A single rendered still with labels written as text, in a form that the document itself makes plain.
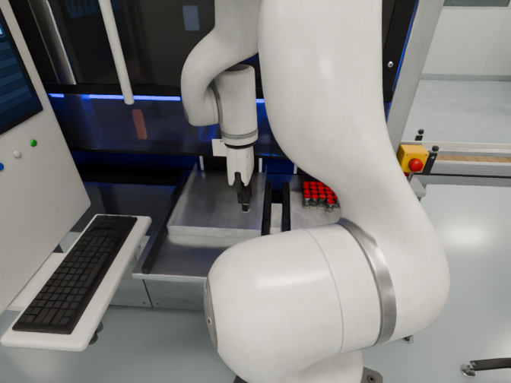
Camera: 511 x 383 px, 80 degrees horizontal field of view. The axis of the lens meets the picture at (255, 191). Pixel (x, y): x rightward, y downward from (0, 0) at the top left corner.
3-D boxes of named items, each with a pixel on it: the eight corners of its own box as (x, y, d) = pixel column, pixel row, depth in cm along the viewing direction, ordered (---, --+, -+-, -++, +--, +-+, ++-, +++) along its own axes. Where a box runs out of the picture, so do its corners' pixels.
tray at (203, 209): (196, 170, 112) (195, 162, 110) (266, 172, 111) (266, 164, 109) (168, 234, 85) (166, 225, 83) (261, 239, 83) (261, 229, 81)
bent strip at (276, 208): (271, 218, 90) (271, 203, 87) (280, 219, 90) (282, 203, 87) (269, 254, 79) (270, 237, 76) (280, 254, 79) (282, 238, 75)
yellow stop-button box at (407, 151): (391, 160, 102) (398, 141, 98) (414, 161, 102) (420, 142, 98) (398, 172, 96) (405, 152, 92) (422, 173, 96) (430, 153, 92)
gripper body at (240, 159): (229, 127, 75) (233, 166, 81) (218, 145, 67) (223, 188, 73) (259, 128, 74) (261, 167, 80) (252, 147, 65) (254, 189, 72)
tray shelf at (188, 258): (184, 174, 114) (183, 169, 113) (374, 182, 109) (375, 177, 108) (132, 278, 75) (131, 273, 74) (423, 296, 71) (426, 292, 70)
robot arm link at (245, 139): (226, 119, 73) (227, 131, 75) (216, 134, 66) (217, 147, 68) (260, 120, 72) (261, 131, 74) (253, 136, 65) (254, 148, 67)
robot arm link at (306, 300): (376, 406, 37) (449, 283, 23) (226, 454, 33) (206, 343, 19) (332, 318, 47) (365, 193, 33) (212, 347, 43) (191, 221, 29)
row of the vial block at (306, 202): (302, 204, 95) (303, 193, 93) (360, 207, 94) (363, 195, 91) (302, 209, 93) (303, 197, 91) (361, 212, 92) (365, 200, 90)
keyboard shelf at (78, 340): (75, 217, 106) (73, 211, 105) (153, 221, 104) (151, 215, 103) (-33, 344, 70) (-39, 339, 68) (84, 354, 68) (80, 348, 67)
